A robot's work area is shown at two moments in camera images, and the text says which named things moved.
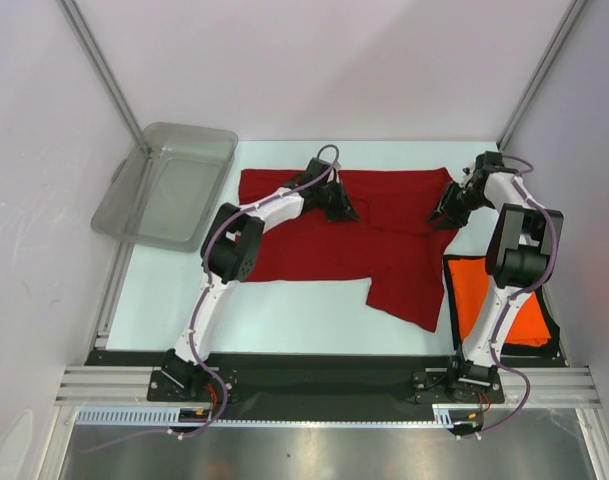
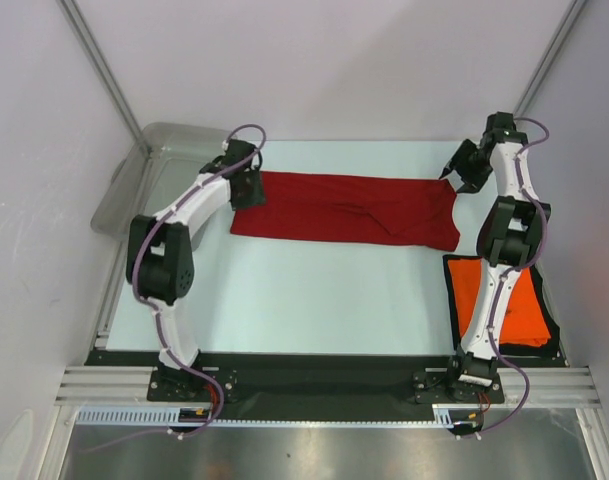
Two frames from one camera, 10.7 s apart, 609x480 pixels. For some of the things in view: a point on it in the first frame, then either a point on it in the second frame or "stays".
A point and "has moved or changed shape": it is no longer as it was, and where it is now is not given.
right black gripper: [450, 203] -> [468, 161]
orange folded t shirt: [472, 279] stays
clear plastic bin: [163, 190] stays
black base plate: [329, 379] stays
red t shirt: [394, 244] has moved or changed shape
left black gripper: [342, 210] -> [255, 198]
